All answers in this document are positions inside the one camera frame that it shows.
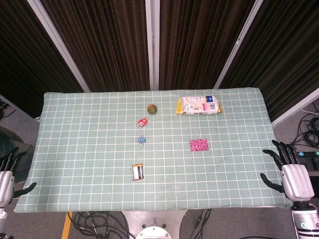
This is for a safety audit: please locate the black cable bundle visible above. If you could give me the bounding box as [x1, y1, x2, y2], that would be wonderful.
[289, 102, 319, 150]
[190, 208, 213, 239]
[71, 211, 131, 239]
[0, 98, 15, 120]

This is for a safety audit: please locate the silver metal robot base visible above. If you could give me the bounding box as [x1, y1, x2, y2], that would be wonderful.
[122, 210, 189, 239]

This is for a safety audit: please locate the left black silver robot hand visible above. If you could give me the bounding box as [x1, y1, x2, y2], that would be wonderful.
[0, 146, 37, 209]

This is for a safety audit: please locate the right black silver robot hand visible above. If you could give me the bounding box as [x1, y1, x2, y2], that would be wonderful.
[260, 139, 315, 202]

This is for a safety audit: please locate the dark brown partition panel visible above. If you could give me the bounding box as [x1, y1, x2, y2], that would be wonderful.
[0, 0, 87, 123]
[152, 0, 265, 91]
[27, 0, 153, 92]
[214, 0, 319, 126]

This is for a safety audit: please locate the red candy wrapper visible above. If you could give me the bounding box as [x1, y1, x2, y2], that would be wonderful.
[136, 117, 151, 129]

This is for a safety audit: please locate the dark green trouser leg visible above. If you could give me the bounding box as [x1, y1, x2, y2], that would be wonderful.
[0, 125, 35, 184]

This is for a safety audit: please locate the green white checkered tablecloth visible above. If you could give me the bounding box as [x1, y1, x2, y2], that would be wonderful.
[13, 87, 294, 214]

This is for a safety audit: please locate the black numbered switch strip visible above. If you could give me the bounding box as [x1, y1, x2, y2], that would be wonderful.
[295, 150, 319, 172]

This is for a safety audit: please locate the white yellow snack package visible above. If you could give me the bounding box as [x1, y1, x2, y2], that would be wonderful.
[175, 95, 223, 116]

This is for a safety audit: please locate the yellow floor tape strip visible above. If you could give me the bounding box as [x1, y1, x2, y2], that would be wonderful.
[61, 211, 73, 239]

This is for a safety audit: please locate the pink patterned card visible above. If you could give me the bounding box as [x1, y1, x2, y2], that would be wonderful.
[189, 138, 209, 152]

